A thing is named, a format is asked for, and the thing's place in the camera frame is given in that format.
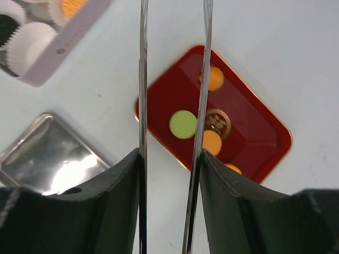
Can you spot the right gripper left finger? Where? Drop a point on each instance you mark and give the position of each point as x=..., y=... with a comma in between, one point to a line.
x=97, y=216

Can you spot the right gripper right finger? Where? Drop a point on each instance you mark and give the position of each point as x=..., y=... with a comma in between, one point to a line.
x=242, y=216

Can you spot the orange round cookie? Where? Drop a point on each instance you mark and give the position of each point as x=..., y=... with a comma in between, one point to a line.
x=70, y=7
x=212, y=142

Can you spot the metal tongs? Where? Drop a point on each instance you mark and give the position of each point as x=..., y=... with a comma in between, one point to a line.
x=143, y=105

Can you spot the orange fish cookie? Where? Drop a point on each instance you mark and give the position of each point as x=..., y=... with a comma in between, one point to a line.
x=233, y=167

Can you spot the red lacquer tray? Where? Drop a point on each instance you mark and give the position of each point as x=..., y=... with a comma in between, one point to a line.
x=253, y=138

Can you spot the silver tin lid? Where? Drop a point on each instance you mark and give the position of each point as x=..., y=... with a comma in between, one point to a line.
x=50, y=157

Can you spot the green round cookie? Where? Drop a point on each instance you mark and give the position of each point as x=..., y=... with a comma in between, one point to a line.
x=183, y=124

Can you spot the orange pumpkin cookie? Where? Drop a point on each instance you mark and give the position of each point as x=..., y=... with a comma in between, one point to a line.
x=216, y=79

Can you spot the lavender cookie tin box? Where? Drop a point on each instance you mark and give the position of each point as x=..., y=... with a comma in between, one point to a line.
x=69, y=33

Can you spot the white paper cup front right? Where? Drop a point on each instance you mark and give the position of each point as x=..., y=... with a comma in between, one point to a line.
x=26, y=44

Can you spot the white paper cup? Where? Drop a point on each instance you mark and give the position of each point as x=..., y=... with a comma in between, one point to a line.
x=26, y=44
x=13, y=15

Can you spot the white paper cup front left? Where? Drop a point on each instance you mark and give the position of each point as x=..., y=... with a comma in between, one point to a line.
x=13, y=15

